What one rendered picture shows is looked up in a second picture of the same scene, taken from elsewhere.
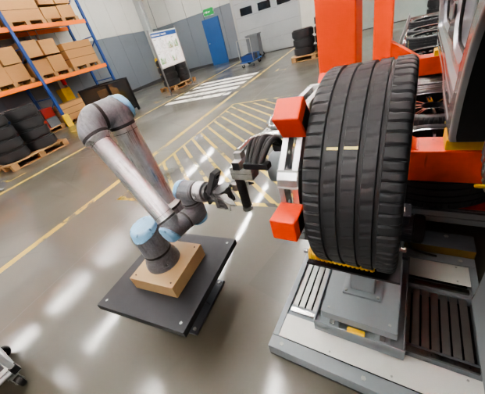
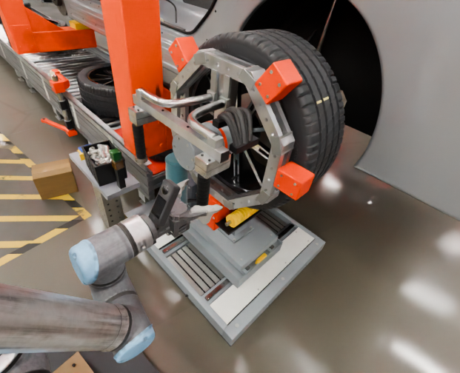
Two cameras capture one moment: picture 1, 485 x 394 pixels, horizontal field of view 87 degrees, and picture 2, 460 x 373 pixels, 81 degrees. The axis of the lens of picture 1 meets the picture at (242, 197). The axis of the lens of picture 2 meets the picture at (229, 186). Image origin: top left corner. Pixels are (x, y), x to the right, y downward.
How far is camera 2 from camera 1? 0.94 m
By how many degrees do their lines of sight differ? 69
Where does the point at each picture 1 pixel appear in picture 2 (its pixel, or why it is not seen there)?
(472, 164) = not seen: hidden behind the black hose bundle
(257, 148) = (244, 123)
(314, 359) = (260, 304)
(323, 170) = (318, 121)
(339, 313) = (250, 256)
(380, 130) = (329, 83)
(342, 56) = (148, 20)
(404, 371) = (284, 254)
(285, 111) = (290, 74)
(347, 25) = not seen: outside the picture
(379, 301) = (253, 228)
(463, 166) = not seen: hidden behind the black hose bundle
